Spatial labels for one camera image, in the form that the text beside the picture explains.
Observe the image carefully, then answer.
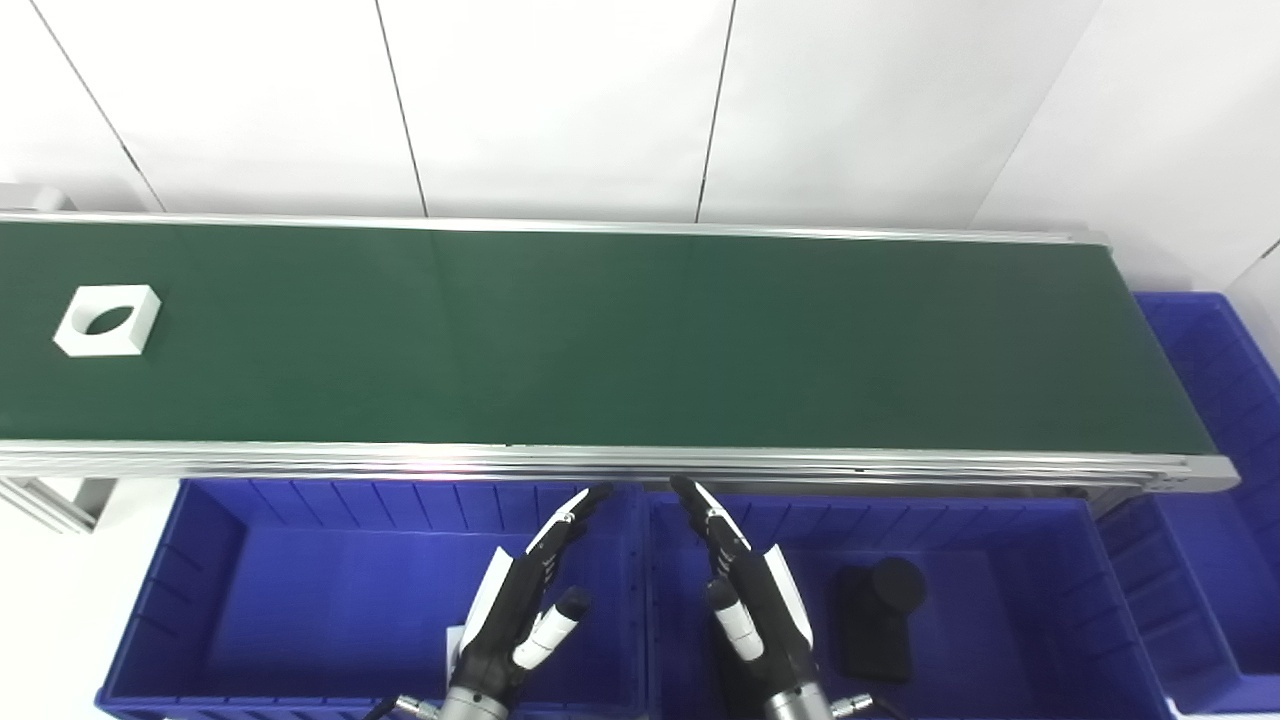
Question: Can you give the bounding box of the grey conveyor motor box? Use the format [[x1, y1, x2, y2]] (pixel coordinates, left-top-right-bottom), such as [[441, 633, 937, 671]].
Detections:
[[0, 184, 77, 214]]

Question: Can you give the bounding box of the green conveyor belt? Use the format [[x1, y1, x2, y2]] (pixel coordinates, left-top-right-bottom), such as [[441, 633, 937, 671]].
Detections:
[[0, 220, 1216, 454], [0, 210, 1241, 498]]

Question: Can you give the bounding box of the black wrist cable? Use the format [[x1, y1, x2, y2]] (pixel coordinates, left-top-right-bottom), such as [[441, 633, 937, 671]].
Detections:
[[360, 694, 443, 720], [834, 691, 916, 720]]

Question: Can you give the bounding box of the robot right hand white black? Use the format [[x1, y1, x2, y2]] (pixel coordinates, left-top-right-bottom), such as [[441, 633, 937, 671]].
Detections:
[[670, 476, 818, 703]]

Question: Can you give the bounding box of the white square part round hole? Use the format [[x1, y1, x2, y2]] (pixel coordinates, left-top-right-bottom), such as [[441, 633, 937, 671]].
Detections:
[[53, 285, 162, 358]]

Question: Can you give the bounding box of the blue plastic bin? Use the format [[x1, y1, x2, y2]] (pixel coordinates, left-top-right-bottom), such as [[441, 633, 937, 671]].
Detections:
[[645, 488, 1173, 720], [97, 478, 651, 720], [1095, 292, 1280, 715]]

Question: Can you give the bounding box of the black cylinder block part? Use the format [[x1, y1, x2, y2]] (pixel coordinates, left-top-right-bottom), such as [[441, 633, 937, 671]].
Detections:
[[837, 557, 927, 685]]

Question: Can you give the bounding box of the aluminium conveyor leg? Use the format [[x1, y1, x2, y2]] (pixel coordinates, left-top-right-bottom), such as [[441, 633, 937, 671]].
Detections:
[[0, 477, 118, 534]]

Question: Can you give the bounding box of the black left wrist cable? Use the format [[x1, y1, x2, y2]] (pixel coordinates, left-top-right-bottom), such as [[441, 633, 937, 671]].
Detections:
[[360, 694, 443, 720]]

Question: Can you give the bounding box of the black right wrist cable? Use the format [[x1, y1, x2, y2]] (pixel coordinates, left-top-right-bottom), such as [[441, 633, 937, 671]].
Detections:
[[834, 691, 916, 720]]

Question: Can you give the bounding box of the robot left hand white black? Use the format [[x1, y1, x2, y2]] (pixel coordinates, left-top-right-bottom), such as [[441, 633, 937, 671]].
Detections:
[[445, 485, 616, 703]]

